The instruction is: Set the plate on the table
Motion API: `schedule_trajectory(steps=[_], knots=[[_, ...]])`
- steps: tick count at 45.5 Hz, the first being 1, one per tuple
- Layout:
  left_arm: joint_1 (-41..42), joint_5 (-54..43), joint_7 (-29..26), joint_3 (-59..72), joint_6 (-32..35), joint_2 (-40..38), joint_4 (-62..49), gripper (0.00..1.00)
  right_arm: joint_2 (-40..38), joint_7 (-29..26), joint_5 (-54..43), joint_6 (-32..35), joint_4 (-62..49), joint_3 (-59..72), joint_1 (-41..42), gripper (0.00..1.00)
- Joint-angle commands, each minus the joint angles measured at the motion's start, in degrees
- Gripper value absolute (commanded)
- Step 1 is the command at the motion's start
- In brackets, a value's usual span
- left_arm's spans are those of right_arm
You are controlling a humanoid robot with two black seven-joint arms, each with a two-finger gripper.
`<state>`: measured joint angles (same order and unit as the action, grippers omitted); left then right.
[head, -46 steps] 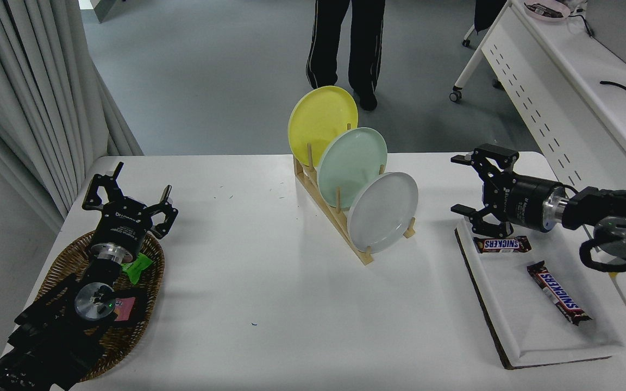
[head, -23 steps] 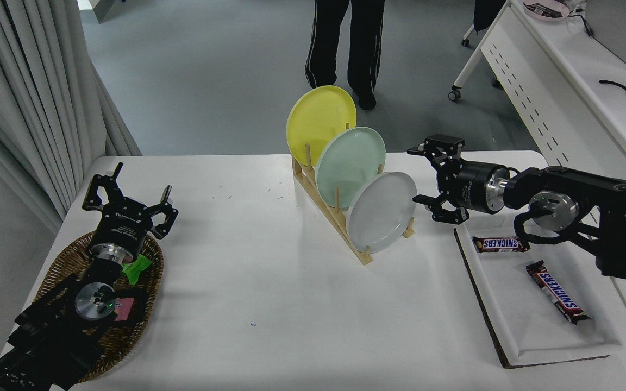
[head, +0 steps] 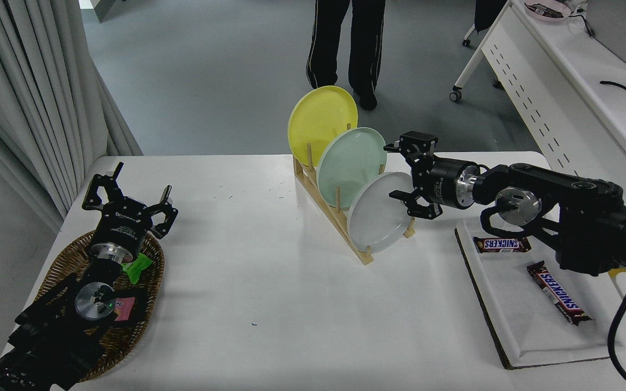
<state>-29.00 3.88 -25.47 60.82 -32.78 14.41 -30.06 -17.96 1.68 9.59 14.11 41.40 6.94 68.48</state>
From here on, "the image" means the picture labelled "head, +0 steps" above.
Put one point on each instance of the brown wicker basket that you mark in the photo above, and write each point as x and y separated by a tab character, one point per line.
60	266

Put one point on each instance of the person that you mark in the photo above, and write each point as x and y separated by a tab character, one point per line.
367	38

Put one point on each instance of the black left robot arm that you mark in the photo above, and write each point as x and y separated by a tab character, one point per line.
47	342

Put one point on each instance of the grey curtain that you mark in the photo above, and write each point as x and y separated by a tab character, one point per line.
25	92

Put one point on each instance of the pink bowl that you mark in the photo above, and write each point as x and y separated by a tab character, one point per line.
546	12

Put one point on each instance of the Snickers bar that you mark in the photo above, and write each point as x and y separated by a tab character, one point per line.
558	293
502	245

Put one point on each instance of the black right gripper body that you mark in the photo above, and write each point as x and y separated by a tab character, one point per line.
437	182

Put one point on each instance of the wooden plate rack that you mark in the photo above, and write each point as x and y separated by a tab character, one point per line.
330	213

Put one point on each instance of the pale grey plate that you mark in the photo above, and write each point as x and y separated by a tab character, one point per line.
378	217

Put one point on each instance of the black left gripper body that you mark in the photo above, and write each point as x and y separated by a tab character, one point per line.
123	225

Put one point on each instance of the yellow plate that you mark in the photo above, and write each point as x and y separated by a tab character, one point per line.
318	119

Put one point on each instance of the white cardboard tray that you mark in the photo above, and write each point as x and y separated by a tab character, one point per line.
519	320

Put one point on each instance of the pink packet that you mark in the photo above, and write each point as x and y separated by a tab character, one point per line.
126	309

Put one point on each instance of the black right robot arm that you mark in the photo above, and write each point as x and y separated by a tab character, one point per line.
590	217

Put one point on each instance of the green wrapper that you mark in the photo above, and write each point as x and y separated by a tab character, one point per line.
138	267

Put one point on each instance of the pale green plate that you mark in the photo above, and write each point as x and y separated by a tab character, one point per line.
348	163

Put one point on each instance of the silver laptop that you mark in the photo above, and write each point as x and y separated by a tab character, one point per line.
620	27

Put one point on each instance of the white desk with slotted panel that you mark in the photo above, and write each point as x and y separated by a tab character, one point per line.
590	60

